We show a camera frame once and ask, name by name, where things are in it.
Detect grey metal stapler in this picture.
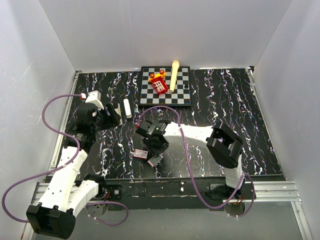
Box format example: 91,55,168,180
114,103,123,126

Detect white plastic stapler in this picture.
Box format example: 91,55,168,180
123,98,132,119

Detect red white staple box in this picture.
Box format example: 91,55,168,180
133,149,148,160

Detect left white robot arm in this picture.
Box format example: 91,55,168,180
26,102,122,240

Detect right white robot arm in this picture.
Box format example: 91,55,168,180
136,120,245,199

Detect black white chessboard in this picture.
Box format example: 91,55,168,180
139,65,193,107

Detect red toy brick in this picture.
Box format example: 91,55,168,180
151,77,168,95

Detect yellow toy piece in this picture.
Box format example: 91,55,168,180
148,70,167,82

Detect cream toy microphone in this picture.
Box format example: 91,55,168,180
169,60,180,93

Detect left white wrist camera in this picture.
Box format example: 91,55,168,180
79,90,104,111

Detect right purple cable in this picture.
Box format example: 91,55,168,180
136,106,256,210

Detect purple cable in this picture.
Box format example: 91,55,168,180
136,106,256,210
1,93,130,227

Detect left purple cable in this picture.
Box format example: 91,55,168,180
1,93,130,227

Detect black base frame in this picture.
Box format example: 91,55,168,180
77,172,258,212

